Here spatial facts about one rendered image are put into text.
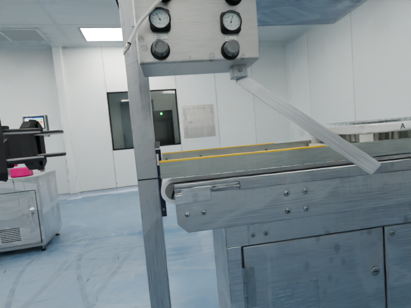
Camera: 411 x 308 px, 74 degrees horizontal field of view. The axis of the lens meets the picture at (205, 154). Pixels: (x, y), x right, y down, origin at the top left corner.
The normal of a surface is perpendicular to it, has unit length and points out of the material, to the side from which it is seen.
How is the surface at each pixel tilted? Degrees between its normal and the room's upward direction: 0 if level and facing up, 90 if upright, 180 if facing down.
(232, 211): 90
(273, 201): 90
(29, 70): 90
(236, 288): 90
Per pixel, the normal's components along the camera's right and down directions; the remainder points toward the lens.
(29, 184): 0.22, 0.05
